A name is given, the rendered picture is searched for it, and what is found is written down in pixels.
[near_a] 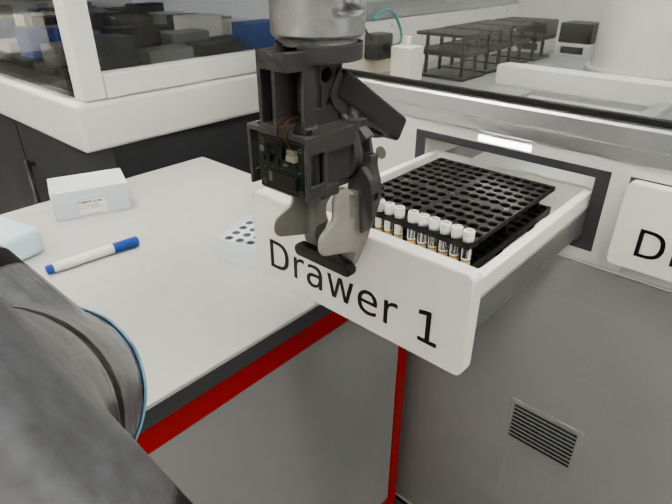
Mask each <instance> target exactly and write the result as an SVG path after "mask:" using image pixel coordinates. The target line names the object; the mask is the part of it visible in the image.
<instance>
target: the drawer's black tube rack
mask: <svg viewBox="0 0 672 504"><path fill-rule="evenodd" d="M554 191H555V186H551V185H547V184H543V183H539V182H535V181H531V180H528V179H524V178H520V177H516V176H512V175H508V174H504V173H500V172H496V171H492V170H488V169H484V168H481V167H477V166H473V165H469V164H465V163H461V162H457V161H453V160H449V159H445V158H441V157H440V158H438V159H436V160H434V161H431V162H429V163H427V164H425V165H422V166H420V167H418V168H416V169H413V170H411V171H409V172H407V173H404V174H402V175H400V176H398V177H395V178H393V179H391V180H389V181H386V182H384V183H382V184H381V198H382V199H385V201H386V202H393V203H395V206H396V205H403V206H405V214H406V215H408V211H409V210H412V209H414V210H418V211H419V214H420V213H427V214H429V215H430V217H439V218H440V219H441V221H443V220H448V221H450V222H451V223H452V225H454V224H460V225H462V226H463V230H464V229H465V228H472V229H474V230H475V238H476V239H479V240H478V245H476V246H475V247H474V248H472V255H471V260H470V266H473V267H475V268H479V267H480V266H481V265H483V264H484V263H485V262H486V261H488V260H489V259H490V258H492V257H493V256H494V255H495V256H497V255H498V254H500V253H501V252H502V251H503V249H504V248H505V247H506V246H508V245H509V244H510V243H512V242H513V241H514V240H516V239H517V238H518V237H520V236H521V235H522V234H524V233H525V232H526V231H527V232H529V231H530V230H531V229H533V228H534V226H535V224H537V223H538V222H539V221H541V220H542V219H543V218H545V217H546V216H547V215H549V214H550V210H551V207H550V206H546V205H543V204H539V201H541V200H542V199H544V198H545V197H547V196H548V195H549V194H551V193H552V192H554Z"/></svg>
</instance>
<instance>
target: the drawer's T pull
mask: <svg viewBox="0 0 672 504"><path fill-rule="evenodd" d="M295 252H296V253H297V254H298V255H299V256H301V257H304V258H306V259H308V260H310V261H312V262H314V263H316V264H319V265H321V266H323V267H325V268H327V269H329V270H331V271H334V272H336V273H338V274H340V275H342V276H344V277H349V276H351V275H353V274H354V273H355V272H356V266H355V264H354V263H353V262H352V261H349V260H347V259H345V258H343V257H341V256H340V254H337V255H331V256H322V255H320V253H319V251H318V246H315V245H313V244H311V243H308V242H306V241H301V242H299V243H297V244H296V245H295Z"/></svg>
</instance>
